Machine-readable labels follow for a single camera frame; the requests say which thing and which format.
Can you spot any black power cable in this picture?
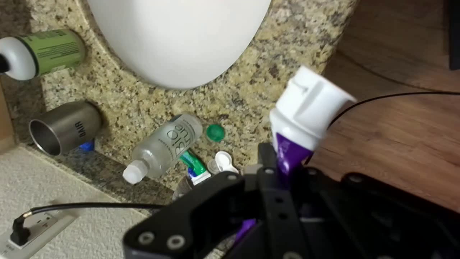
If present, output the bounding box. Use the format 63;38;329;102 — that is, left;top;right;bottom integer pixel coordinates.
9;202;165;248

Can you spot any thin black floor cable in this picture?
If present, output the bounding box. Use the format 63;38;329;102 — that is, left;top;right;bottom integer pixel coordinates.
326;89;460;130

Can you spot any white oval sink basin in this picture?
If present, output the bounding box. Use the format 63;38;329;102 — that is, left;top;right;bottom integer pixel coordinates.
85;0;273;92

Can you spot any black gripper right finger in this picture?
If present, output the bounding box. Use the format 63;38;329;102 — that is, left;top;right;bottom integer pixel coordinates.
292;164;460;259

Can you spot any purple toothpaste tube white cap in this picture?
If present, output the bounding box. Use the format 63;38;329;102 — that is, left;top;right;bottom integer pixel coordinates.
233;65;359;248

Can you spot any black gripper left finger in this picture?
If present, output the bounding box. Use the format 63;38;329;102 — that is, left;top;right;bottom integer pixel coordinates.
121;141;295;259

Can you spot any small green bottle cap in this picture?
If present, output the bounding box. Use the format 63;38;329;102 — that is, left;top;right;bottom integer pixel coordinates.
204;122;227;144

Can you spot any green soap pump bottle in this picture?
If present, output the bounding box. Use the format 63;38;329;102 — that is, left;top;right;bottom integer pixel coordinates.
0;27;88;82

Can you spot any green toothpaste tube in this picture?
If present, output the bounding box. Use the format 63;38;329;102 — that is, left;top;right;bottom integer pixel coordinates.
177;148;213;189

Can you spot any stainless steel cup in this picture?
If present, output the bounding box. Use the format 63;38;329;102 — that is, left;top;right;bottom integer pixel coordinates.
26;99;103;158

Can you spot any white wall outlet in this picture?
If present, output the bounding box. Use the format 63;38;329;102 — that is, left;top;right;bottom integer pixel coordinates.
0;209;79;259

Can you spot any clear plastic solution bottle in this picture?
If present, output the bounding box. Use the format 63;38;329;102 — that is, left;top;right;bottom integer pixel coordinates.
121;112;205;187

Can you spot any small blue object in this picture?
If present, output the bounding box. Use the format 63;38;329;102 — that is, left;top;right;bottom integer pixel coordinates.
78;138;98;154

